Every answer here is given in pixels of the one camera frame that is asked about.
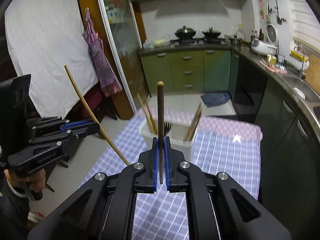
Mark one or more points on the white slotted utensil holder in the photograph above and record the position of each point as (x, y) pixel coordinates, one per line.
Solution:
(176, 134)

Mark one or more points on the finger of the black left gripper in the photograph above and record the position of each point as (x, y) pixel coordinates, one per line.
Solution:
(44, 121)

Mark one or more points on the wooden cutting board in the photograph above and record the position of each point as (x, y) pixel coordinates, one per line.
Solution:
(313, 72)

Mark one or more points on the steel kitchen sink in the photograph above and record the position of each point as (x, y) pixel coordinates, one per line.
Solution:
(305, 92)

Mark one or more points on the purple plaid apron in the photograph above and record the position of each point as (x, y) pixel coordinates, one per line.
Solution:
(108, 80)

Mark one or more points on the white rice cooker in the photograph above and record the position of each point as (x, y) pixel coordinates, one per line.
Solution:
(263, 48)

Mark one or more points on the person's left hand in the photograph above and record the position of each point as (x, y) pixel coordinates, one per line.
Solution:
(37, 180)

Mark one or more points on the blue cloth on floor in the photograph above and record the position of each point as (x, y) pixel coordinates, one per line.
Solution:
(215, 99)

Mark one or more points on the glass sliding door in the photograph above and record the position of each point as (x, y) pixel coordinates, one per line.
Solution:
(122, 33)

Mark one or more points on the blue checkered tablecloth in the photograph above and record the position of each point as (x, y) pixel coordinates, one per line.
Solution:
(163, 215)

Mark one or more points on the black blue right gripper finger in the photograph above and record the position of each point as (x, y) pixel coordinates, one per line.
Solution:
(81, 129)

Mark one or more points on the pink patterned cloth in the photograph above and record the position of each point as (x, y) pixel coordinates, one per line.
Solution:
(217, 125)

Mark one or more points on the white hanging sheet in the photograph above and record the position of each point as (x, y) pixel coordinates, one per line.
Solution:
(45, 39)

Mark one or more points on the red-tipped wooden chopstick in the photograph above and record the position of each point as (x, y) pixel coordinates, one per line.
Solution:
(151, 118)

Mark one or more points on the black fork in holder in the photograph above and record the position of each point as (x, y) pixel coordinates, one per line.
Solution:
(167, 128)

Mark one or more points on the green kitchen cabinets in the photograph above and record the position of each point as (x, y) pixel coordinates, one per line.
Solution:
(289, 149)

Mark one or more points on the black wok with handle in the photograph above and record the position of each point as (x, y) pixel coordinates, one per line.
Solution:
(210, 33)

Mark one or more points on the black wok with lid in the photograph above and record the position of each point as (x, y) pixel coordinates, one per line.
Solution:
(185, 33)

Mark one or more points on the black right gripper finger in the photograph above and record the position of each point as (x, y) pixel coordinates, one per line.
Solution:
(202, 192)
(120, 193)

